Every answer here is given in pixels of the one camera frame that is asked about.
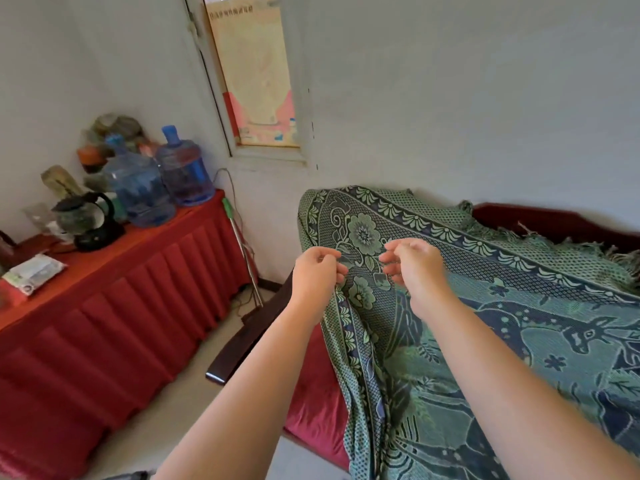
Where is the green patterned woven blanket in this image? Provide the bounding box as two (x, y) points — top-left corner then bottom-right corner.
(297, 185), (640, 480)

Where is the large blue water jug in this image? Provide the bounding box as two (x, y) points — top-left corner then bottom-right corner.
(156, 125), (216, 207)
(102, 134), (177, 228)

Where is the red pleated table cloth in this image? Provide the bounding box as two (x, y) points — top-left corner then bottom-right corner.
(0, 189), (258, 480)

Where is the person's right hand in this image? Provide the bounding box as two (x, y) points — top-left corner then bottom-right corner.
(378, 239), (449, 321)

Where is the clear glass cup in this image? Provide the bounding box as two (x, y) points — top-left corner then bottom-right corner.
(22, 202), (60, 236)

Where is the person's right forearm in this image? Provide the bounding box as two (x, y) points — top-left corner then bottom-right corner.
(410, 293), (640, 480)

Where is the pile of bagged goods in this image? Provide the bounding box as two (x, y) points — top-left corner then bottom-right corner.
(76, 113), (161, 195)

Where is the beige wrapped bundle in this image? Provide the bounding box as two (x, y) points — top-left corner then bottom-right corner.
(41, 165), (87, 200)

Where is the green handled mop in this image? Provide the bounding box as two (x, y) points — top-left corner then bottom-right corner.
(222, 197), (264, 308)

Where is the red sofa cushion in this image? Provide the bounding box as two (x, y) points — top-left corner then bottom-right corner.
(283, 322), (351, 473)

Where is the white plastic packet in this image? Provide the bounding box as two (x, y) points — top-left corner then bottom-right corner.
(1, 253), (68, 297)

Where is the person's left hand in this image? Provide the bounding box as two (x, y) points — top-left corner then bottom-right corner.
(291, 247), (350, 327)

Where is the person's left forearm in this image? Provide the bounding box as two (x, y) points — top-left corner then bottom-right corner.
(153, 296), (321, 480)

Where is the black glass kettle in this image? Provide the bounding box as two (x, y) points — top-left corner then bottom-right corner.
(52, 192), (126, 253)

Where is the thin grey cable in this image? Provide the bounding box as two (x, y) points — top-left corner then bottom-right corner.
(214, 168), (261, 315)

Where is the window with paper poster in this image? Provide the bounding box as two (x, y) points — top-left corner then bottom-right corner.
(183, 0), (312, 166)

